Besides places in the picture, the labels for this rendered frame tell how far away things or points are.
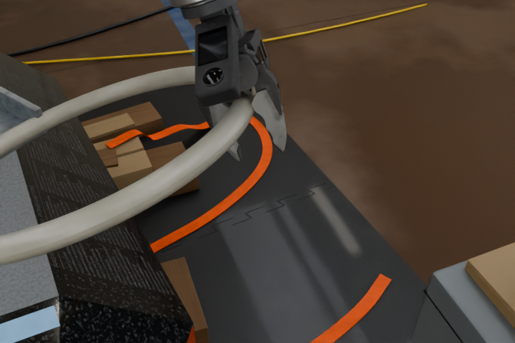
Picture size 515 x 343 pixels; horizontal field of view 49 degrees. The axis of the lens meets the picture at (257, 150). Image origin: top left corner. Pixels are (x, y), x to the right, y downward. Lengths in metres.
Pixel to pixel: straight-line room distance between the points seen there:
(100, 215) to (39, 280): 0.57
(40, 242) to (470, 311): 0.73
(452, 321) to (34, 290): 0.75
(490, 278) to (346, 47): 2.53
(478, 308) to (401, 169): 1.58
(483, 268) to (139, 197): 0.69
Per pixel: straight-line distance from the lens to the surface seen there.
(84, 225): 0.58
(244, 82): 0.69
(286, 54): 3.35
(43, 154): 1.50
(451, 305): 1.08
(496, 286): 1.07
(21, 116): 1.06
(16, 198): 1.31
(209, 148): 0.61
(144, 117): 2.73
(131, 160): 2.31
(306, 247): 2.19
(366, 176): 2.53
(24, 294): 1.13
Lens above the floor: 1.68
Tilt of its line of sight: 40 degrees down
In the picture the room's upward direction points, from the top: straight up
